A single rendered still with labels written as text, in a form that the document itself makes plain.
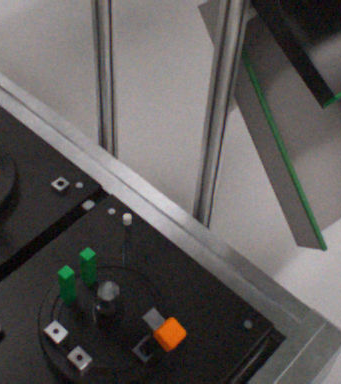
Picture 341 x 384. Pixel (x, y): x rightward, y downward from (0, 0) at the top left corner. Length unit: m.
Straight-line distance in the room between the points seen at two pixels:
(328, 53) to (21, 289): 0.39
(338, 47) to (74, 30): 0.63
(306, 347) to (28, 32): 0.71
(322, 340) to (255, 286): 0.09
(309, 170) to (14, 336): 0.36
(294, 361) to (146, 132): 0.43
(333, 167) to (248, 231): 0.18
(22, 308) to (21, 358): 0.05
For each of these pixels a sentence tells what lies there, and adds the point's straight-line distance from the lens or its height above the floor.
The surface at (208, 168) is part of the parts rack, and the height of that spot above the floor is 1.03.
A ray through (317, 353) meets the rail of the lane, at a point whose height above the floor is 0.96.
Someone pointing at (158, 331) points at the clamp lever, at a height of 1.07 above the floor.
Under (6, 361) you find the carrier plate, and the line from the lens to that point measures 0.71.
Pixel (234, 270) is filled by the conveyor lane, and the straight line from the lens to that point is 0.78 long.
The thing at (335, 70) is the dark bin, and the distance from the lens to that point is 0.64.
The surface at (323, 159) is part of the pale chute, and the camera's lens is 0.78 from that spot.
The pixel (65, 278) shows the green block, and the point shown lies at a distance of 0.67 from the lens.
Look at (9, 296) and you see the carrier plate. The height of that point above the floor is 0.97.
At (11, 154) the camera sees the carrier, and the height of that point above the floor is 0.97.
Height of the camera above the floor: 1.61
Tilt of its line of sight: 49 degrees down
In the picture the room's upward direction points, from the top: 3 degrees clockwise
